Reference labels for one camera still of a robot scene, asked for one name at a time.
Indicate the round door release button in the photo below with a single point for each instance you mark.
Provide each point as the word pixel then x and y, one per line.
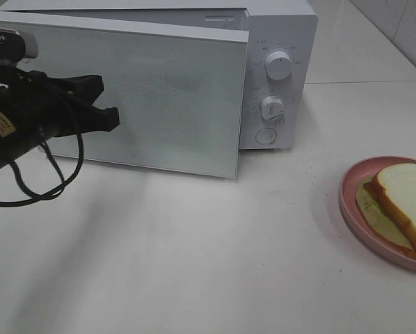
pixel 266 136

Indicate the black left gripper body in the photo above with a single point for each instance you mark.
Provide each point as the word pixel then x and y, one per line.
pixel 33 109

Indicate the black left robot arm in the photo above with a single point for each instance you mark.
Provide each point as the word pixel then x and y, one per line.
pixel 35 108

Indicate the white microwave knob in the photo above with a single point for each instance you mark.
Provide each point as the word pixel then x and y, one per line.
pixel 278 65
pixel 271 108

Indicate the white microwave door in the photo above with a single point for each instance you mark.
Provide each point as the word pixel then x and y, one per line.
pixel 178 89

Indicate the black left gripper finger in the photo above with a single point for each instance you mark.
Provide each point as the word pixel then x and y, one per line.
pixel 92 119
pixel 88 87

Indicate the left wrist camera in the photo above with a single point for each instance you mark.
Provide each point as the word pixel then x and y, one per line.
pixel 16 46

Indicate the toast sandwich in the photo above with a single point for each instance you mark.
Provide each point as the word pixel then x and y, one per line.
pixel 388 203

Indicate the white microwave oven body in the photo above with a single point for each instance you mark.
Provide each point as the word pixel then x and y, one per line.
pixel 265 26

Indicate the pink plate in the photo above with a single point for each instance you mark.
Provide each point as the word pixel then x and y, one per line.
pixel 353 217

